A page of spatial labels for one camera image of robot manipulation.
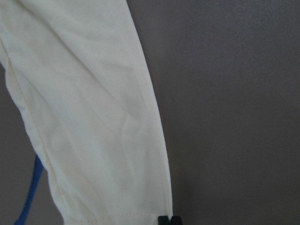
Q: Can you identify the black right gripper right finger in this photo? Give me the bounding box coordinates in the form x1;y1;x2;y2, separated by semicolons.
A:
171;216;182;225

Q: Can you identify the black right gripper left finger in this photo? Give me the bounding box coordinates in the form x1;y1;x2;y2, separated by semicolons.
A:
158;216;170;225

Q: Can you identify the cream long-sleeve printed shirt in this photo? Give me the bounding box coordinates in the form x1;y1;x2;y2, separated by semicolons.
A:
0;0;173;225

